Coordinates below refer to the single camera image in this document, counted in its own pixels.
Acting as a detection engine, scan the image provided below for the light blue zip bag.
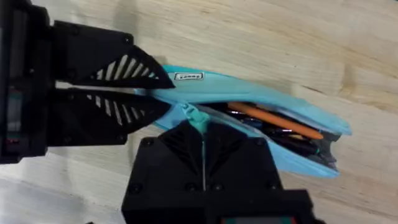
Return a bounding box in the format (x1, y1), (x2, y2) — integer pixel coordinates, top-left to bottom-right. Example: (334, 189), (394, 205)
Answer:
(135, 64), (353, 180)

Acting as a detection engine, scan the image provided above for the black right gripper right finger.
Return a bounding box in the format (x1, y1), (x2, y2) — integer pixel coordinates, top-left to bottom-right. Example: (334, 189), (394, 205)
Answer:
(204, 122), (284, 192)

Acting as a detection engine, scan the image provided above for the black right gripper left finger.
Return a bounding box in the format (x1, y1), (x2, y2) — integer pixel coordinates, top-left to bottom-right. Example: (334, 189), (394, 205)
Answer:
(128, 120), (205, 192)

